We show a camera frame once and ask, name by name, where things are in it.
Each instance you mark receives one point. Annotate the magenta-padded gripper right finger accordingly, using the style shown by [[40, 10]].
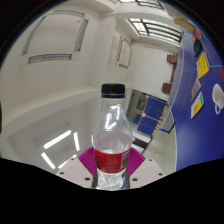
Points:
[[148, 170]]

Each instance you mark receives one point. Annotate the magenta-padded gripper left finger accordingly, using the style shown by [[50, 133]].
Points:
[[73, 170]]

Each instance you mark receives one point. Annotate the clear red-labelled drink bottle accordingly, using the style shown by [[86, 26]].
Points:
[[111, 140]]

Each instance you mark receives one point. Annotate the ceiling strip lights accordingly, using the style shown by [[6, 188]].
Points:
[[57, 139]]

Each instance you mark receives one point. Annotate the blue-framed net barrier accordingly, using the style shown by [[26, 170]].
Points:
[[165, 121]]

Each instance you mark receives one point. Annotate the folded blue tennis tables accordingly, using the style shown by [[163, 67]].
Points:
[[151, 115]]

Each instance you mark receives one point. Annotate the yellow and blue book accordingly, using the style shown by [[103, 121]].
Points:
[[197, 105]]

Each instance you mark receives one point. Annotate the brown armchair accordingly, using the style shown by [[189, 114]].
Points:
[[166, 88], [172, 59]]

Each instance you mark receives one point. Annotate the grey book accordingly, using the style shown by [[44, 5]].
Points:
[[196, 88]]

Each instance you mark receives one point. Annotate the white mug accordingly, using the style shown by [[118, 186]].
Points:
[[218, 96]]

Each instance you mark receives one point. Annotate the large yellow book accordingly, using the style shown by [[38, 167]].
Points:
[[202, 65]]

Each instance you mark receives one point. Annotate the red table tennis paddle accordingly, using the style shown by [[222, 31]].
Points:
[[193, 38], [198, 33]]

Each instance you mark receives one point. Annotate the tall dark-framed window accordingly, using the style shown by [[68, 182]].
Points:
[[156, 30]]

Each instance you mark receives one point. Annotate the dark wall picture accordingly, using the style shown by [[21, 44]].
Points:
[[141, 102]]

